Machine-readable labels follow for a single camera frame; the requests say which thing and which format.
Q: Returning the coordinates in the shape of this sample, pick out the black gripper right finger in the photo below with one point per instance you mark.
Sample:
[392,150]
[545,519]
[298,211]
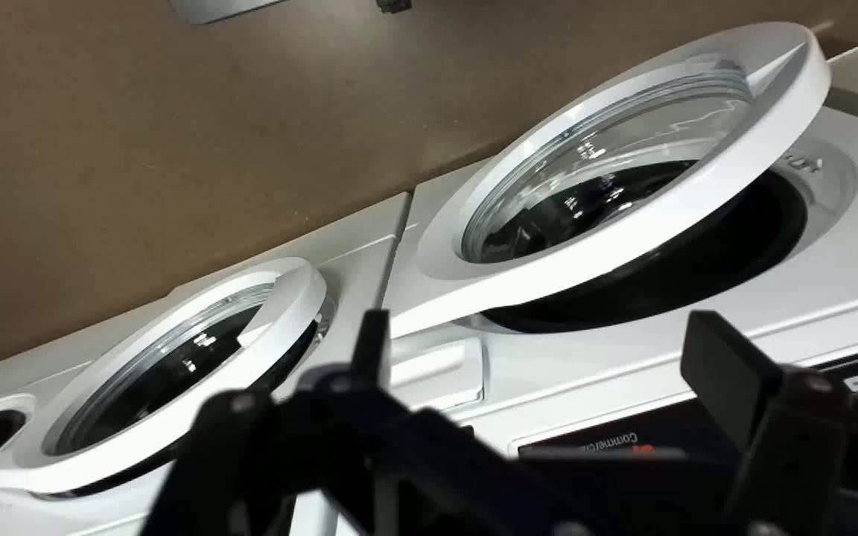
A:
[732,375]

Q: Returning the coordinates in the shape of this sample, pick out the black washer control panel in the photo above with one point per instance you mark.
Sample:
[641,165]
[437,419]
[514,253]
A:
[598,434]

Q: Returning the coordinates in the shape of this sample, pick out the white washer with seven sticker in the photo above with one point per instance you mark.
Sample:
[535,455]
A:
[846,287]

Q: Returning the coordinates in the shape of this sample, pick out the small black floor object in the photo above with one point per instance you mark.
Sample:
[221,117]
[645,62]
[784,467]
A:
[393,2]

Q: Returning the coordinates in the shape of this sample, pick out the grey metal plate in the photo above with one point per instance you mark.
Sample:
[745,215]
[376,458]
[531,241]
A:
[221,5]

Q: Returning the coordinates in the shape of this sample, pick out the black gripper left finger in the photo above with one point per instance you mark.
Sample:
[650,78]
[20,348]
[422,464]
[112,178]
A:
[370,346]

